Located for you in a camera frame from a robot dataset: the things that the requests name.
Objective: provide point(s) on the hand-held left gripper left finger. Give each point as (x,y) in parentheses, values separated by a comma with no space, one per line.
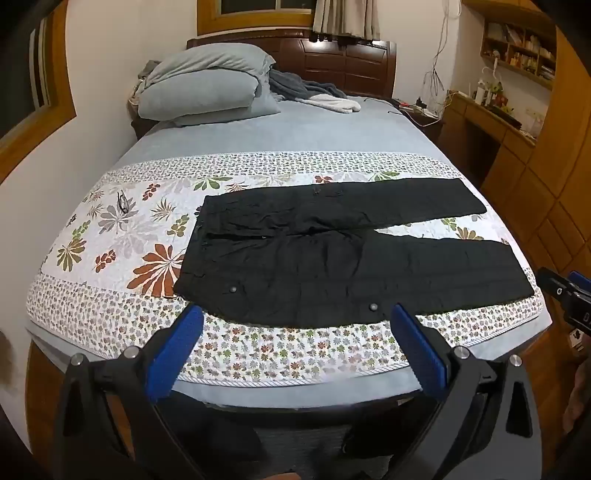
(178,355)

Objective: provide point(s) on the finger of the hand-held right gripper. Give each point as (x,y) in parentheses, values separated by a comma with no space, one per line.
(554,286)
(581,282)

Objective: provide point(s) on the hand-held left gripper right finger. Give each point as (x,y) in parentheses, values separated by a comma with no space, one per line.
(420,355)

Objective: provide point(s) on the black pants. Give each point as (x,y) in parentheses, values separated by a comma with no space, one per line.
(300,258)

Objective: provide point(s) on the wooden wardrobe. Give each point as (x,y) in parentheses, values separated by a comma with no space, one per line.
(554,161)

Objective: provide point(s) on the floral quilted bedspread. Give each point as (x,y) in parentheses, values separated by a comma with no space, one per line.
(138,221)

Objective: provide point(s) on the eyeglasses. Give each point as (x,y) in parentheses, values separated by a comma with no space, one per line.
(123,203)

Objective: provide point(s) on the wooden desk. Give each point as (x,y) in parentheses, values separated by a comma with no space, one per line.
(489,124)

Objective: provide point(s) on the white bottle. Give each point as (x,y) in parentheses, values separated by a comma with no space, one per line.
(480,92)

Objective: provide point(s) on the dark wooden nightstand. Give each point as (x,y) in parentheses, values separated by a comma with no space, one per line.
(422,124)

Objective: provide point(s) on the light blue bed sheet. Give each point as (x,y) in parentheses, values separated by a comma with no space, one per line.
(277,134)

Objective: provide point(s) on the white towel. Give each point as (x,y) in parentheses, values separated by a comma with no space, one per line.
(334,104)

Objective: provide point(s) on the light blue folded duvet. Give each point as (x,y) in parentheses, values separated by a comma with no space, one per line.
(203,87)

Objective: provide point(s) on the grey blanket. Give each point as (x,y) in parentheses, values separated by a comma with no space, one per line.
(295,85)

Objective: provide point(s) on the wooden framed side window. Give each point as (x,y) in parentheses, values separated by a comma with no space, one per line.
(27,92)

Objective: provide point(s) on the dark wooden headboard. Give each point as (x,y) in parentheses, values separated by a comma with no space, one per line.
(332,60)

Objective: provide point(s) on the beige window curtain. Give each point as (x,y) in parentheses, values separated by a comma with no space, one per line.
(346,18)

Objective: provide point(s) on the wooden wall shelf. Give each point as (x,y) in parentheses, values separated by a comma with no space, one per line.
(517,50)

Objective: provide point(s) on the wooden window frame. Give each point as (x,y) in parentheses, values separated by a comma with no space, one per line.
(249,16)

